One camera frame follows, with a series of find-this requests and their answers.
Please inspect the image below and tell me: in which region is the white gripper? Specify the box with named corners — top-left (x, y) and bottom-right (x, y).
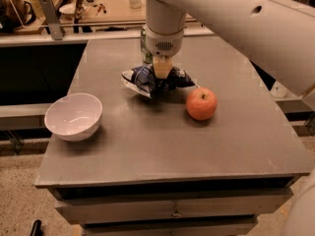
top-left (145, 27), bottom-right (184, 79)

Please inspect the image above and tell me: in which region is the blue chip bag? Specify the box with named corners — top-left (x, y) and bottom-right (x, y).
top-left (122, 64), bottom-right (195, 98)

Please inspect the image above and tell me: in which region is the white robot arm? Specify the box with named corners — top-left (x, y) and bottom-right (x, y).
top-left (146, 0), bottom-right (315, 109)

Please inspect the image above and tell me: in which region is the white bowl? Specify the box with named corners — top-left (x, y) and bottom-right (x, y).
top-left (44, 93), bottom-right (102, 142)

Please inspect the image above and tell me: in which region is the black bag on desk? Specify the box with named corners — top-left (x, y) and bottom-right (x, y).
top-left (0, 0), bottom-right (36, 33)

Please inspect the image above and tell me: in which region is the green soda can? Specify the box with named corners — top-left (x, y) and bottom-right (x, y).
top-left (141, 29), bottom-right (153, 64)

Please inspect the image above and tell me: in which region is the red apple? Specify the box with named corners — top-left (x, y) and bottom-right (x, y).
top-left (186, 88), bottom-right (218, 121)

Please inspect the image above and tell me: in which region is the grey drawer cabinet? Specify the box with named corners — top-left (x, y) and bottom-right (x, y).
top-left (36, 37), bottom-right (314, 236)

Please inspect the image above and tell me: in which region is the metal railing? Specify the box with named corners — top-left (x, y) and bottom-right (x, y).
top-left (0, 0), bottom-right (315, 48)

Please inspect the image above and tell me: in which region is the black object on floor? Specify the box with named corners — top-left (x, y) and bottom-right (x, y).
top-left (30, 219), bottom-right (42, 236)

